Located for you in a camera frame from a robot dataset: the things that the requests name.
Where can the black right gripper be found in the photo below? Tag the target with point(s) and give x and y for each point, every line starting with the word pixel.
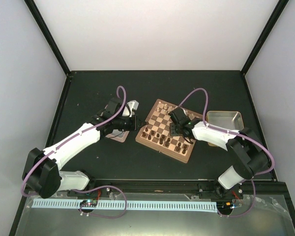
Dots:
pixel 172 132

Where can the pink metal tray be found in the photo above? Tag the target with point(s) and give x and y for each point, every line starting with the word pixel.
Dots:
pixel 119 136

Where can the black frame post left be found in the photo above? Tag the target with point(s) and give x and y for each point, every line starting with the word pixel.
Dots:
pixel 31 5

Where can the light blue slotted cable duct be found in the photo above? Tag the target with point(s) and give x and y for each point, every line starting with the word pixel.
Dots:
pixel 127 205

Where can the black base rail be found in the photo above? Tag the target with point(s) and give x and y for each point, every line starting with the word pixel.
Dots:
pixel 205 189

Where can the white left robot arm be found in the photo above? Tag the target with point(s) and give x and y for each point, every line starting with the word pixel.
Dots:
pixel 43 169

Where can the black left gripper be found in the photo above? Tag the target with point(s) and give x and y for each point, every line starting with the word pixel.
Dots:
pixel 133 126

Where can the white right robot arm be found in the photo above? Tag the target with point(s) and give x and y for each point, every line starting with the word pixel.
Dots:
pixel 248 156

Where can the wooden chess board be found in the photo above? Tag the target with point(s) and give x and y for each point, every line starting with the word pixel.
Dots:
pixel 176 144

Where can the black frame post right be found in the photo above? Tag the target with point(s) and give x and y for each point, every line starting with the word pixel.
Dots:
pixel 271 22

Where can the black frame post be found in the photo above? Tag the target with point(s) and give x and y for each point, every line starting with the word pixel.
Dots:
pixel 31 5
pixel 271 22

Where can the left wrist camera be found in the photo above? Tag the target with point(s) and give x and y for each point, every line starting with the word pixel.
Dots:
pixel 130 108

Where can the yellow metal tray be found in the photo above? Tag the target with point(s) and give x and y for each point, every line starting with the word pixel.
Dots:
pixel 225 119

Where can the white chess pieces row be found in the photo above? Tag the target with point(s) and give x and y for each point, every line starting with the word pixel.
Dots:
pixel 161 113

